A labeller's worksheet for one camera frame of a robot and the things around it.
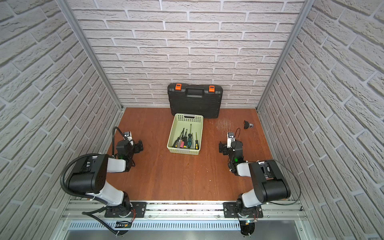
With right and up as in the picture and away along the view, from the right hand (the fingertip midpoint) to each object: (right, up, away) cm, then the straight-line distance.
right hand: (228, 139), depth 94 cm
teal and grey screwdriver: (-26, -2, +3) cm, 26 cm away
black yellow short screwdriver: (-21, -3, +3) cm, 21 cm away
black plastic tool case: (-22, +27, +4) cm, 35 cm away
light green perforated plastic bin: (-28, +12, +15) cm, 34 cm away
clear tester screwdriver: (-28, -1, +5) cm, 29 cm away
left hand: (-63, 0, 0) cm, 63 cm away
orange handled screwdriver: (-31, -1, +4) cm, 31 cm away
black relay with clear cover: (+17, +9, +14) cm, 24 cm away
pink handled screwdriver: (-30, -3, +1) cm, 30 cm away
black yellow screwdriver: (-35, -3, +2) cm, 35 cm away
